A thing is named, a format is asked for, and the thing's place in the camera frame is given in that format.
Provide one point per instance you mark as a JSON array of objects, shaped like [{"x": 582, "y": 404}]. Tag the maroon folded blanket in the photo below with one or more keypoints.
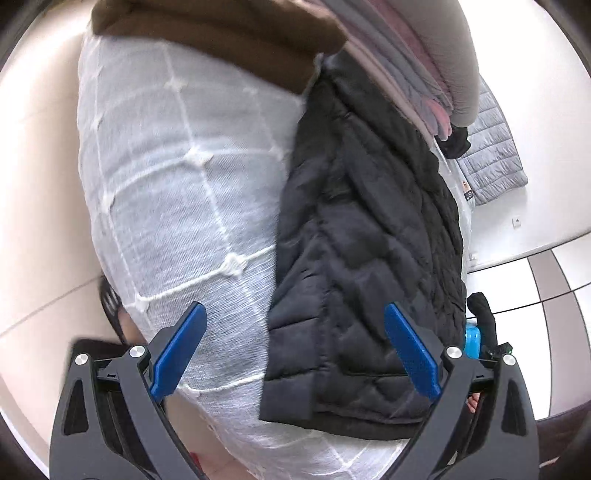
[{"x": 406, "y": 32}]

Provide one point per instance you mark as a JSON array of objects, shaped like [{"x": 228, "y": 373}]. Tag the dark slipper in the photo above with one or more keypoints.
[{"x": 111, "y": 300}]

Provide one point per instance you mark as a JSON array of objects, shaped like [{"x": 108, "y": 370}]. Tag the cyan plastic chair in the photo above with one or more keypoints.
[{"x": 472, "y": 344}]

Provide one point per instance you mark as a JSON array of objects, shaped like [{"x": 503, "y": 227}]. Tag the bed with grey grid bedspread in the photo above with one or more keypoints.
[{"x": 161, "y": 207}]

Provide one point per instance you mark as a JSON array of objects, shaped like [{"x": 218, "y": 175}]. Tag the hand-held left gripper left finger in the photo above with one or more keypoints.
[{"x": 180, "y": 350}]

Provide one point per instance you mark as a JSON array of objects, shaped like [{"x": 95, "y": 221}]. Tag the black bundled garment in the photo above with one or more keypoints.
[{"x": 455, "y": 141}]

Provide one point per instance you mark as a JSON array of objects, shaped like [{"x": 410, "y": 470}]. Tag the grey folded blanket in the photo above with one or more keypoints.
[{"x": 392, "y": 69}]

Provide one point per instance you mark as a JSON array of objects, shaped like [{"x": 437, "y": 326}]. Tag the beige folded blanket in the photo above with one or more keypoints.
[{"x": 364, "y": 55}]

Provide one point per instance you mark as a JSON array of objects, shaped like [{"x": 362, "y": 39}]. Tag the small bedspread label tag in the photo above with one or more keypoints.
[{"x": 468, "y": 191}]

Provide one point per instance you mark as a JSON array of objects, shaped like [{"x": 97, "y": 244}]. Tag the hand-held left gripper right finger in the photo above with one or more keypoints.
[{"x": 411, "y": 350}]

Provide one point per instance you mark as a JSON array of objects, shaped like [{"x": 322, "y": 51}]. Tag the grey quilted headboard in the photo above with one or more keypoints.
[{"x": 494, "y": 152}]

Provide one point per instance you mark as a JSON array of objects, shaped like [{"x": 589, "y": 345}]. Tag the brown folded garment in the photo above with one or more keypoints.
[{"x": 207, "y": 37}]

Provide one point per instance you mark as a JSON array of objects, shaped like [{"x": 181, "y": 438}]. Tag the black puffer jacket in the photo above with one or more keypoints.
[{"x": 360, "y": 277}]

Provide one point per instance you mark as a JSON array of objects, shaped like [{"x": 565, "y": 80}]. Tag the pink folded blanket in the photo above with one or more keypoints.
[{"x": 438, "y": 121}]

